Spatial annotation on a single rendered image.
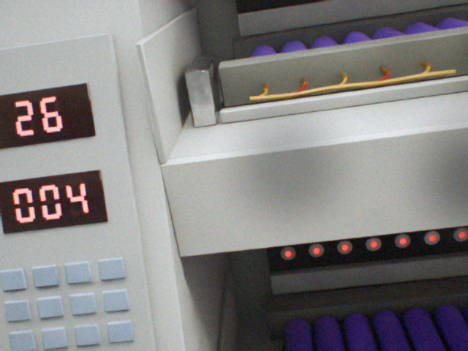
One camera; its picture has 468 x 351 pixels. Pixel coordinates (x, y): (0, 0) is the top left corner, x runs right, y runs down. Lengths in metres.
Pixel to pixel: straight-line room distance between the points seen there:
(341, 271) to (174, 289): 0.19
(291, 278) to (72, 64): 0.24
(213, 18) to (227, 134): 0.20
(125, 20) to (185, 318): 0.13
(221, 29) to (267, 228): 0.23
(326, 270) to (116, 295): 0.20
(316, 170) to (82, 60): 0.11
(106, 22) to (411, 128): 0.13
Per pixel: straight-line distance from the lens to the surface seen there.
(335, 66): 0.29
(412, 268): 0.42
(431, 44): 0.30
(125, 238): 0.23
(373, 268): 0.41
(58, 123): 0.24
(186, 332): 0.25
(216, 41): 0.43
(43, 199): 0.24
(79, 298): 0.24
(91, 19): 0.24
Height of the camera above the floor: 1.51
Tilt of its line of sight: 3 degrees down
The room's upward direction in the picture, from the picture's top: 7 degrees counter-clockwise
